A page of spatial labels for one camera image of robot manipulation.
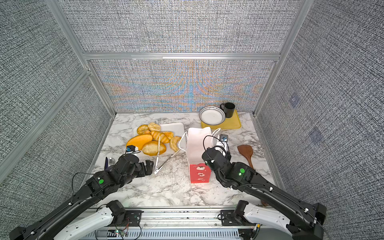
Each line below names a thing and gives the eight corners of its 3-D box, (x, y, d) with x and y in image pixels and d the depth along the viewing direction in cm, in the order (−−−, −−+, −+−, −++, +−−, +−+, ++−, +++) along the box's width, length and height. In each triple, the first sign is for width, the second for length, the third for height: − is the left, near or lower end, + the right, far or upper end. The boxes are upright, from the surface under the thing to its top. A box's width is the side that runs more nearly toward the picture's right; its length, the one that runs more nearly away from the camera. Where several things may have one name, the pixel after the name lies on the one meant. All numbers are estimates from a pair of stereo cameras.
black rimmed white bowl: (199, 126, 114) (199, 123, 111) (198, 109, 126) (199, 106, 123) (226, 126, 114) (227, 123, 111) (222, 109, 126) (223, 106, 123)
